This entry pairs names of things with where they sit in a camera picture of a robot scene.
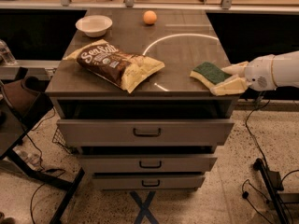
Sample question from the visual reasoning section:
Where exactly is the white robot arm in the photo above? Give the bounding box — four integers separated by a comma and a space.
210, 51, 299, 95

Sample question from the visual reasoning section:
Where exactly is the brown chair seat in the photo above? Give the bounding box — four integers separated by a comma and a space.
1, 77, 42, 118

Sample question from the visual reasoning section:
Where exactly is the white bowl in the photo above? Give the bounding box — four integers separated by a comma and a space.
76, 15, 112, 37

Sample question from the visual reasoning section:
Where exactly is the blue tape cross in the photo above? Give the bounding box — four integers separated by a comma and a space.
130, 191, 159, 224

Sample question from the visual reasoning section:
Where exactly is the sea salt chips bag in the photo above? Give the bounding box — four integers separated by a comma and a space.
64, 39, 164, 93

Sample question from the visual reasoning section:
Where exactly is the green and yellow sponge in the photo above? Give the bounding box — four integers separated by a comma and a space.
190, 62, 231, 89

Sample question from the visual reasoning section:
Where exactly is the middle grey drawer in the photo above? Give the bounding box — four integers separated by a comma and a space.
78, 154, 217, 174

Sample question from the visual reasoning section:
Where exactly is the bottom grey drawer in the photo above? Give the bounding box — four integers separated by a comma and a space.
93, 175, 205, 190

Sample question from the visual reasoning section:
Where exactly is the top grey drawer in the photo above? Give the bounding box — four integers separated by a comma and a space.
57, 119, 234, 147

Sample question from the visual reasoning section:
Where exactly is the black stand with cables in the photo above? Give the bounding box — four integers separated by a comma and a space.
245, 91, 299, 224

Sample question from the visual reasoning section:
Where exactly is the grey drawer cabinet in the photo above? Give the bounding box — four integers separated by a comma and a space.
45, 7, 245, 191

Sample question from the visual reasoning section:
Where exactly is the clear plastic water bottle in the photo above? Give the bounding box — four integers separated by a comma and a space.
0, 39, 17, 65

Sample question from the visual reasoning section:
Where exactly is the grey drawer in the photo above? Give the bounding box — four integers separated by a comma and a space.
93, 175, 205, 190
57, 119, 234, 147
78, 154, 217, 174

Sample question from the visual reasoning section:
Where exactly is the orange fruit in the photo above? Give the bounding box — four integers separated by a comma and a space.
143, 10, 157, 25

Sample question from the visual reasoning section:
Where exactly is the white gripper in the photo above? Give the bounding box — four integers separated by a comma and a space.
210, 55, 277, 96

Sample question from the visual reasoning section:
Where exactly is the black side table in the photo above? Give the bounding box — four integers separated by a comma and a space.
0, 100, 84, 224

